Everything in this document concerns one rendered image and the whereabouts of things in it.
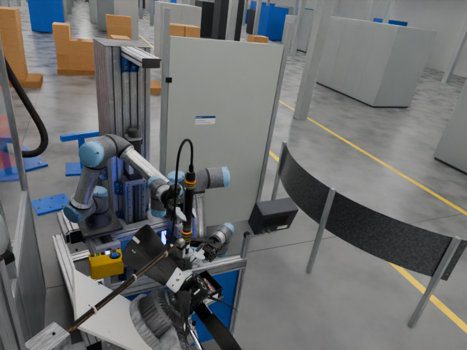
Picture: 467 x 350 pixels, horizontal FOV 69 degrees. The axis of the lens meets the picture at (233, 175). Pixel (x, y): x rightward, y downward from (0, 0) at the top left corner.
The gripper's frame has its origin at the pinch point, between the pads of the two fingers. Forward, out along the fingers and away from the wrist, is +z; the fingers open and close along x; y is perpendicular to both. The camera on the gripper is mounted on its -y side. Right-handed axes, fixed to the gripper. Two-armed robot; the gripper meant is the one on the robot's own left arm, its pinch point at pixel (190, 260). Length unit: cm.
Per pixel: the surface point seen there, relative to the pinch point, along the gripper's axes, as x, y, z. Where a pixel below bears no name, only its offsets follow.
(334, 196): 24, 42, -168
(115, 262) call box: 14.6, -34.8, 13.0
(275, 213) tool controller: -7, 20, -59
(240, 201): 96, -52, -198
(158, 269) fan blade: -13.6, -1.1, 24.5
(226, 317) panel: 85, 13, -48
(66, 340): -26, 3, 70
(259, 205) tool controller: -8, 9, -57
